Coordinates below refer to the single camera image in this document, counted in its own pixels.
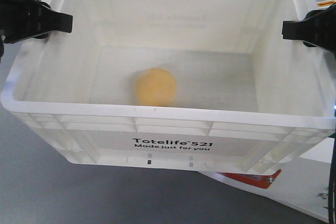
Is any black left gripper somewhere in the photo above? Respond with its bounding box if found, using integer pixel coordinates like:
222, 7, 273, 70
1, 0, 73, 56

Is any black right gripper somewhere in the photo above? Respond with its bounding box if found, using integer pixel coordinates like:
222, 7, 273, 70
281, 5, 335, 56

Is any white plastic tote box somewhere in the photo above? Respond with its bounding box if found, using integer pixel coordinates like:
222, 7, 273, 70
1, 0, 335, 175

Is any black right cable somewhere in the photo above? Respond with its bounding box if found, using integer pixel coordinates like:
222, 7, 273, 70
325, 129, 336, 224

